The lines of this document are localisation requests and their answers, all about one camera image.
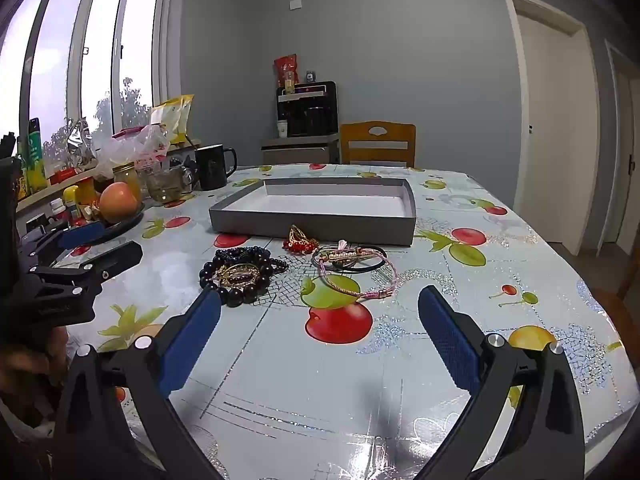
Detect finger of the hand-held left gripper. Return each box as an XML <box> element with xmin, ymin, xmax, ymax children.
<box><xmin>30</xmin><ymin>240</ymin><xmax>144</xmax><ymax>302</ymax></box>
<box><xmin>20</xmin><ymin>221</ymin><xmax>107</xmax><ymax>267</ymax></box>

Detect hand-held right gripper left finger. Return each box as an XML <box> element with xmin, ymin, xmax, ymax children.
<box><xmin>52</xmin><ymin>287</ymin><xmax>236</xmax><ymax>480</ymax></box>

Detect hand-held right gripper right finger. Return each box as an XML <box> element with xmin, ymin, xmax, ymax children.
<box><xmin>417</xmin><ymin>285</ymin><xmax>586</xmax><ymax>480</ymax></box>

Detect large dark bead bracelet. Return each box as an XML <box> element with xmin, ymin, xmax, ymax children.
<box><xmin>199</xmin><ymin>255</ymin><xmax>275</xmax><ymax>308</ymax></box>

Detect dark blue bead bracelet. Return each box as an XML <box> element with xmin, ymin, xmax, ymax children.
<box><xmin>214</xmin><ymin>245</ymin><xmax>273</xmax><ymax>267</ymax></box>

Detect red bead gold jewelry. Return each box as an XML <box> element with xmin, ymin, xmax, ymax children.
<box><xmin>282</xmin><ymin>225</ymin><xmax>321</xmax><ymax>256</ymax></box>

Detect grey shallow tray box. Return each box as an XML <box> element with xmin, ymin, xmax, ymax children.
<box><xmin>208</xmin><ymin>176</ymin><xmax>417</xmax><ymax>247</ymax></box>

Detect person's left hand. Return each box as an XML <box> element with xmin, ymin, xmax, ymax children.
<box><xmin>0</xmin><ymin>327</ymin><xmax>68</xmax><ymax>401</ymax></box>

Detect black plate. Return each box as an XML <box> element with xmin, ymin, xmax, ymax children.
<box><xmin>75</xmin><ymin>202</ymin><xmax>146</xmax><ymax>244</ymax></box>

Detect orange grapefruit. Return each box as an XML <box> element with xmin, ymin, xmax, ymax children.
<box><xmin>98</xmin><ymin>182</ymin><xmax>139</xmax><ymax>223</ymax></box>

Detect glass jar yellow contents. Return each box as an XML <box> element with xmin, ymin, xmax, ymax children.
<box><xmin>112</xmin><ymin>162</ymin><xmax>143</xmax><ymax>202</ymax></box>

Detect clear glass jar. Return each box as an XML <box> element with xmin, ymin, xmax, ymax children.
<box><xmin>142</xmin><ymin>165</ymin><xmax>193</xmax><ymax>205</ymax></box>

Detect green spray can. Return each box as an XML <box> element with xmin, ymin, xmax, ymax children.
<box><xmin>27</xmin><ymin>117</ymin><xmax>49</xmax><ymax>193</ymax></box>

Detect silver foil bag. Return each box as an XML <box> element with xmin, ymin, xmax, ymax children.
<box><xmin>65</xmin><ymin>119</ymin><xmax>97</xmax><ymax>167</ymax></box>

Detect clear plastic bag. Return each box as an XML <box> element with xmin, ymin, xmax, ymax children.
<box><xmin>92</xmin><ymin>125</ymin><xmax>171</xmax><ymax>176</ymax></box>

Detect fruit print tablecloth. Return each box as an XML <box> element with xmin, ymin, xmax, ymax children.
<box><xmin>50</xmin><ymin>164</ymin><xmax>628</xmax><ymax>480</ymax></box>

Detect black mug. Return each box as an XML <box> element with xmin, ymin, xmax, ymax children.
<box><xmin>194</xmin><ymin>144</ymin><xmax>237</xmax><ymax>191</ymax></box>

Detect yellow snack bags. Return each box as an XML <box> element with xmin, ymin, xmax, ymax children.
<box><xmin>150</xmin><ymin>94</ymin><xmax>195</xmax><ymax>146</ymax></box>

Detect window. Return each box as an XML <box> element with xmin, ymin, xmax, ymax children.
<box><xmin>0</xmin><ymin>0</ymin><xmax>176</xmax><ymax>161</ymax></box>

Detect grey cabinet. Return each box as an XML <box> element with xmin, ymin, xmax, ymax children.
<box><xmin>261</xmin><ymin>135</ymin><xmax>341</xmax><ymax>166</ymax></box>

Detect wooden chair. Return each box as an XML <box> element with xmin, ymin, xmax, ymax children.
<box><xmin>339</xmin><ymin>121</ymin><xmax>417</xmax><ymax>168</ymax></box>

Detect black coffee machine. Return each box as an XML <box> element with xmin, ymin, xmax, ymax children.
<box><xmin>276</xmin><ymin>81</ymin><xmax>338</xmax><ymax>138</ymax></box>

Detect red snack bag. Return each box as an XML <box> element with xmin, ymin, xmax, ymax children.
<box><xmin>273</xmin><ymin>54</ymin><xmax>299</xmax><ymax>88</ymax></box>

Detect pink cord bracelet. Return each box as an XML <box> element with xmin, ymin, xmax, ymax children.
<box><xmin>311</xmin><ymin>249</ymin><xmax>398</xmax><ymax>301</ymax></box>

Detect gold pearl bracelet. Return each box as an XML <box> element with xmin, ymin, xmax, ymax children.
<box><xmin>319</xmin><ymin>246</ymin><xmax>376</xmax><ymax>264</ymax></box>

